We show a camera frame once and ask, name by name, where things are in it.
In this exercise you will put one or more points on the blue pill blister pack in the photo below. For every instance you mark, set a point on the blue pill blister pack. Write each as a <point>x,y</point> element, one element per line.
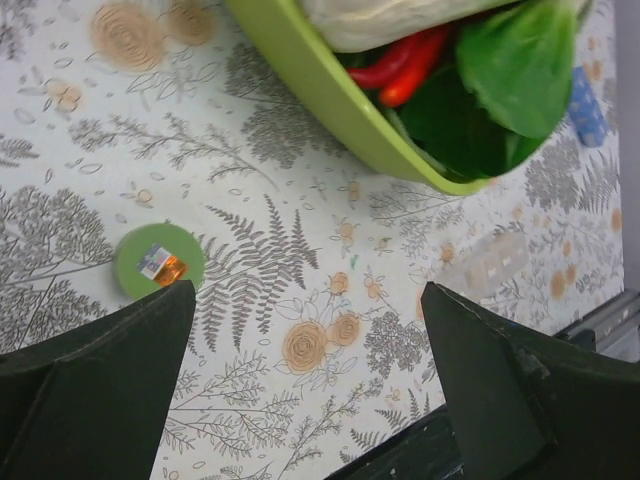
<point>585,113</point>

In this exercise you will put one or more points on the green bottle cap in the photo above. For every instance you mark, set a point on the green bottle cap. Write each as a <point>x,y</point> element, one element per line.
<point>153,256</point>

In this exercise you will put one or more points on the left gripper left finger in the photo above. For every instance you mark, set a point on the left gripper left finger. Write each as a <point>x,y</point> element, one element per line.
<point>91,403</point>

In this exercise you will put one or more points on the green napa cabbage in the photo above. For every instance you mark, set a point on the green napa cabbage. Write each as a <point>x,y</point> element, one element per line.
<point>350,26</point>

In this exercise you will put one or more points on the floral patterned table mat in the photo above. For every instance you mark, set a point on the floral patterned table mat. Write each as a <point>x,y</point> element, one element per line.
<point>308,346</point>

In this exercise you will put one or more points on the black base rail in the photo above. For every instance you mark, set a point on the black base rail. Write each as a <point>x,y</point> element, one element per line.
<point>427,449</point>

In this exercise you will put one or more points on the clear weekly pill organizer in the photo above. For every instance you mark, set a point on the clear weekly pill organizer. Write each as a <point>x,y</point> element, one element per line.
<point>496,259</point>

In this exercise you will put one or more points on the red chili peppers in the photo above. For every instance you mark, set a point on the red chili peppers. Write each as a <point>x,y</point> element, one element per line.
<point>404,66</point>

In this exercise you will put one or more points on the green plastic tray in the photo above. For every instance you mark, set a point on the green plastic tray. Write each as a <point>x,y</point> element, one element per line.
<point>303,61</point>

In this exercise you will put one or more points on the bok choy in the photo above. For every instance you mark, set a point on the bok choy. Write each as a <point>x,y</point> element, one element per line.
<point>503,89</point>

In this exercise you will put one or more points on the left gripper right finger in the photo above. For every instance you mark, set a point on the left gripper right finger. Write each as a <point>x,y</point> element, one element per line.
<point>525,405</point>

